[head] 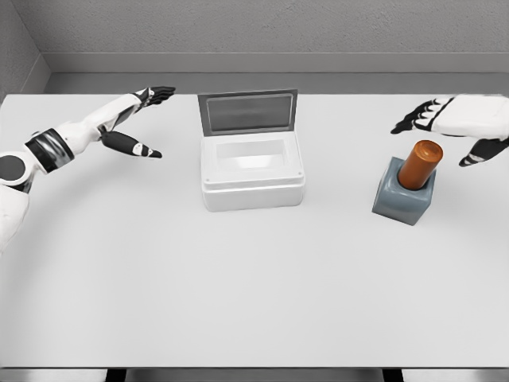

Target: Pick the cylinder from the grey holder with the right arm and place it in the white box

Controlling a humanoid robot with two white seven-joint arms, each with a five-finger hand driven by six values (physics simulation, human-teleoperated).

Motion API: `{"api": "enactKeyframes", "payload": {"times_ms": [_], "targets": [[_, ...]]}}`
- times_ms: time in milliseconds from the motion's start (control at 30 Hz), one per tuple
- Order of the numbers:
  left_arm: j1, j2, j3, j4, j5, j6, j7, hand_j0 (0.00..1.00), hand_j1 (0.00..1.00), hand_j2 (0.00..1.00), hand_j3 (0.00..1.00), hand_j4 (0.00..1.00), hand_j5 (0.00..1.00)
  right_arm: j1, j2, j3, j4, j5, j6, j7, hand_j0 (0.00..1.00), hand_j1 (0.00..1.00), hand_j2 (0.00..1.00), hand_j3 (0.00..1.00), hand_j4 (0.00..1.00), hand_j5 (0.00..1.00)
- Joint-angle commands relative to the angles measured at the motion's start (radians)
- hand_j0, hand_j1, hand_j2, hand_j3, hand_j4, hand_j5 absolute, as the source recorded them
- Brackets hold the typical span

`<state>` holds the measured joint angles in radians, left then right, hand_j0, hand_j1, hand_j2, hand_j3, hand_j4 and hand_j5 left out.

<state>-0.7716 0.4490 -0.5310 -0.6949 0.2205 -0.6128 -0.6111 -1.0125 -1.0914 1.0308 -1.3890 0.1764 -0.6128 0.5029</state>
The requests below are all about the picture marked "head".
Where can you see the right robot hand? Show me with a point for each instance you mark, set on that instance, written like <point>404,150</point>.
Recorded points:
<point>469,115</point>

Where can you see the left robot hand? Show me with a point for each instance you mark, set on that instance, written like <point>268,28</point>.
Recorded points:
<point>119,109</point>

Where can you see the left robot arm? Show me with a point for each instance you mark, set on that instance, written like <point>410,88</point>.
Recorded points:
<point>43,149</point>

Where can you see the orange cylinder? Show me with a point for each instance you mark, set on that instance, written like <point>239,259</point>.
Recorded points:
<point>420,164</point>

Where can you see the grey square holder block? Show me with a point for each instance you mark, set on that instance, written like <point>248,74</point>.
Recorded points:
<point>401,201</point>

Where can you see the grey box lid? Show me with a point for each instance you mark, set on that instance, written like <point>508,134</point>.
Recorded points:
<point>248,113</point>

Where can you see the white open box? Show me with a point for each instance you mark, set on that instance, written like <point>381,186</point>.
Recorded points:
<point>250,175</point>

